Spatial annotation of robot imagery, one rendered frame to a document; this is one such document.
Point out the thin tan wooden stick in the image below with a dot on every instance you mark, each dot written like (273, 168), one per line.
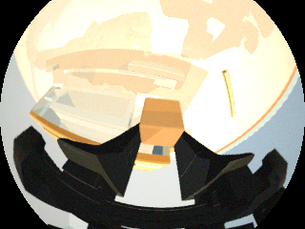
(230, 92)

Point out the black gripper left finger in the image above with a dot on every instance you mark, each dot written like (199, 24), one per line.
(114, 159)

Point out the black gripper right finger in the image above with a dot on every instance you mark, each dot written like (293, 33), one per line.
(199, 166)

